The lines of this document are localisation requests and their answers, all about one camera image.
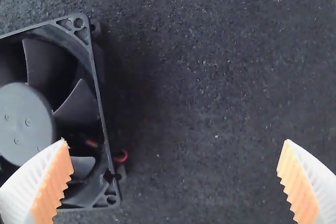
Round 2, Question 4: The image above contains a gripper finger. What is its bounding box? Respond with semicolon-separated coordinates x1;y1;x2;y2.
276;138;336;224
0;137;75;224

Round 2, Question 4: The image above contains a black mat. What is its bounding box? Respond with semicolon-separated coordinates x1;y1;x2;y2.
0;0;336;224

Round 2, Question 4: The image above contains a black square fan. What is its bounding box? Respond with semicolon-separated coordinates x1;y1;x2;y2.
0;13;129;210

